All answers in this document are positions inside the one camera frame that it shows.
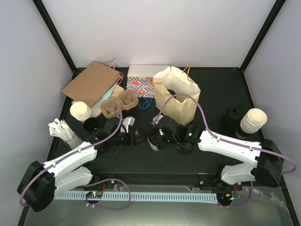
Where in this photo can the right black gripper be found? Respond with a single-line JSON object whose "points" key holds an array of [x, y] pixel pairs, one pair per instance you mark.
{"points": [[161, 144]]}

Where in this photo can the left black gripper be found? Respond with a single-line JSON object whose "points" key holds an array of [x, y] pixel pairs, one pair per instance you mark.
{"points": [[136, 137]]}

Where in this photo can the single black lid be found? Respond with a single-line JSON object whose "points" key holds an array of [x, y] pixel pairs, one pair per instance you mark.
{"points": [[171, 93], [184, 148]]}

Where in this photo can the cream paper bag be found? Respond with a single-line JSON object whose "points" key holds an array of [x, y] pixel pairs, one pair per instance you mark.
{"points": [[181, 108]]}

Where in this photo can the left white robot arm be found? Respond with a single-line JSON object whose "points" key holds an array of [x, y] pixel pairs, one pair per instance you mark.
{"points": [[43, 182]]}

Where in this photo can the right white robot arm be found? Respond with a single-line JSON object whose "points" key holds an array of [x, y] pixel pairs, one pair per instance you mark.
{"points": [[260, 162]]}

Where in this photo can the light blue paper bag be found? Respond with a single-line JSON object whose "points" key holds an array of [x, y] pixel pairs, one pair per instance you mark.
{"points": [[113, 91]]}

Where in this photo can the blue checkered bakery bag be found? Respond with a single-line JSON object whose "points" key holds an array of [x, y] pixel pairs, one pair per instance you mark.
{"points": [[140, 80]]}

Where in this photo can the left white cup stack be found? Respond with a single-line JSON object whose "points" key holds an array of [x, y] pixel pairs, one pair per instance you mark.
{"points": [[80, 111]]}

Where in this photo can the white cup stack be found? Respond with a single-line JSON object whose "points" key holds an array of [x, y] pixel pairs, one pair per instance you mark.
{"points": [[80, 111], [253, 120]]}

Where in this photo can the small green circuit board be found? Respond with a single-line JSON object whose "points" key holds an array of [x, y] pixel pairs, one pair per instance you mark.
{"points": [[94, 194]]}

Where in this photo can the brown kraft paper bag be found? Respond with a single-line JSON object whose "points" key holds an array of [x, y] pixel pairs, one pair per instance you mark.
{"points": [[92, 83]]}

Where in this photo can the crumpled white paper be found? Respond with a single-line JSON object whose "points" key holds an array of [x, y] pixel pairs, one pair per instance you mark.
{"points": [[59, 128]]}

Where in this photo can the right white cup stack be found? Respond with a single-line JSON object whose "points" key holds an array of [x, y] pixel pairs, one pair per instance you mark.
{"points": [[253, 120]]}

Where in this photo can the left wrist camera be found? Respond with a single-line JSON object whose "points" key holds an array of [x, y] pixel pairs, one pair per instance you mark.
{"points": [[127, 123]]}

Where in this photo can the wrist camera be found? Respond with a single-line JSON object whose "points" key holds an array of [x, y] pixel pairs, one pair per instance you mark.
{"points": [[127, 123], [156, 119]]}

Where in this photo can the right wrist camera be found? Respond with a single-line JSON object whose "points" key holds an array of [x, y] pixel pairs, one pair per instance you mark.
{"points": [[156, 119]]}

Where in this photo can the light blue cable duct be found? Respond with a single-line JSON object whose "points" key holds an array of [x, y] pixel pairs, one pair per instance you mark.
{"points": [[142, 197]]}

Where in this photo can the left black frame post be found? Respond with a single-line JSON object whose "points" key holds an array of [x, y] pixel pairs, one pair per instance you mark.
{"points": [[54, 32]]}

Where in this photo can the black frame post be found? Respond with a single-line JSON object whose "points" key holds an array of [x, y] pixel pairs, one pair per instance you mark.
{"points": [[54, 32], [262, 33]]}

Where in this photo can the right black frame post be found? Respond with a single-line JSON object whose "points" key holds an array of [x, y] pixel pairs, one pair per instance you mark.
{"points": [[262, 33]]}

